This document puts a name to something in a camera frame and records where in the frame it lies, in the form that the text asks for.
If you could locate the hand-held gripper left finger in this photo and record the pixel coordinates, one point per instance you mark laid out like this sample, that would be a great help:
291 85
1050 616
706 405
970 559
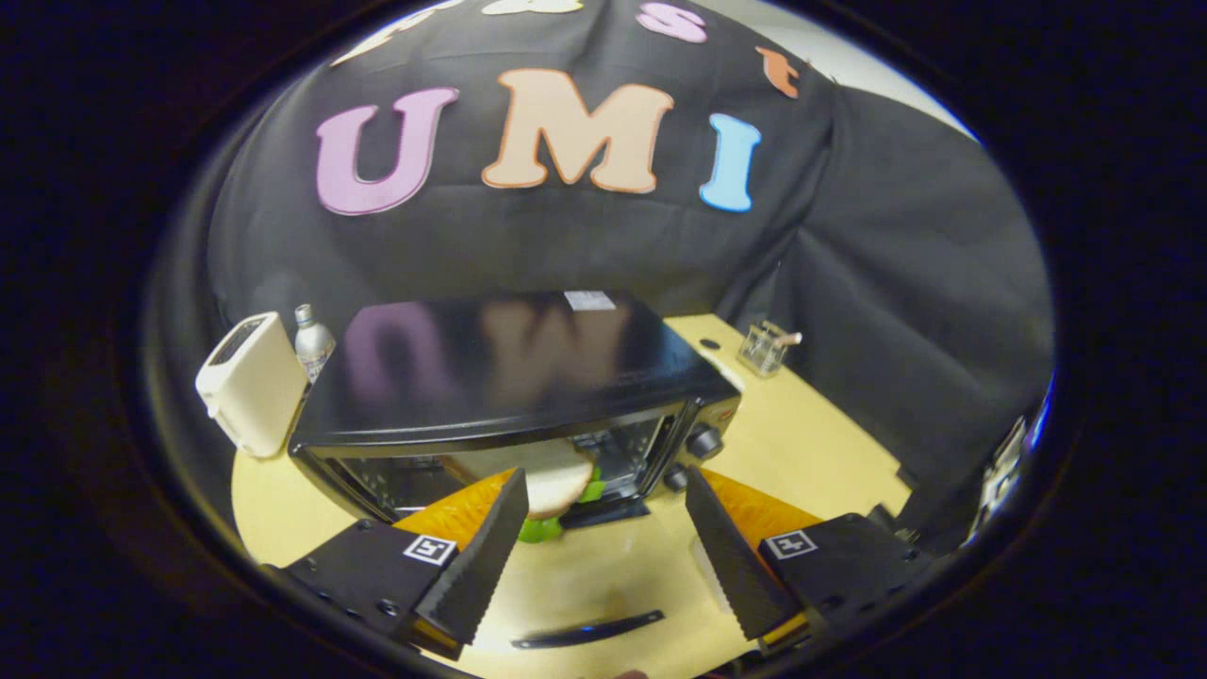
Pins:
481 566

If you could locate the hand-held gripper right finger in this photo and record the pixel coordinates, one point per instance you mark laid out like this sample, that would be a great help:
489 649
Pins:
731 566

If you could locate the lettuce sandwich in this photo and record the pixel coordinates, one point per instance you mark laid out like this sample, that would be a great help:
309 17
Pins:
556 476

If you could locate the black toaster oven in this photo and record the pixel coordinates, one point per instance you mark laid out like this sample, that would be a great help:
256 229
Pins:
490 377

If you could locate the white pop-up toaster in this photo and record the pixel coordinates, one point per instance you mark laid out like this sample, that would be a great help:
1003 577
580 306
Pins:
250 387

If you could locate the small silver bottle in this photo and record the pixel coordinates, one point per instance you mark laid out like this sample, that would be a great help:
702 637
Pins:
313 344

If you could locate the black backdrop cloth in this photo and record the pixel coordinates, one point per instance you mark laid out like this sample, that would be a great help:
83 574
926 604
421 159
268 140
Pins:
566 245

